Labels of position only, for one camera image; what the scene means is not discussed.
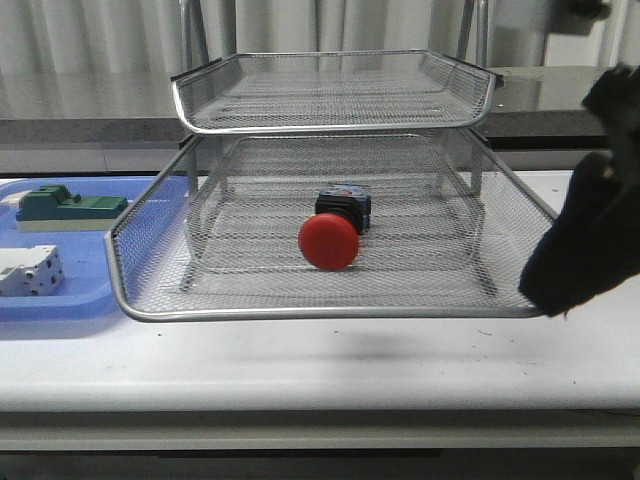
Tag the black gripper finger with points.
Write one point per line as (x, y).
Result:
(593, 245)

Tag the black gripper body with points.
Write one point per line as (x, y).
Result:
(614, 101)

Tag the red emergency stop button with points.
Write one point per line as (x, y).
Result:
(330, 238)

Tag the silver mesh tray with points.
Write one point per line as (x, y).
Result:
(260, 93)
(263, 238)
(156, 278)

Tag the white circuit breaker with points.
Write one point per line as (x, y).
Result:
(33, 271)

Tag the dark grey stone counter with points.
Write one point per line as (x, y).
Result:
(534, 104)

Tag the silver metal rack frame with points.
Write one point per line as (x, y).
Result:
(472, 48)

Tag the green and beige switch block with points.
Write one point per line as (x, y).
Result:
(53, 208)

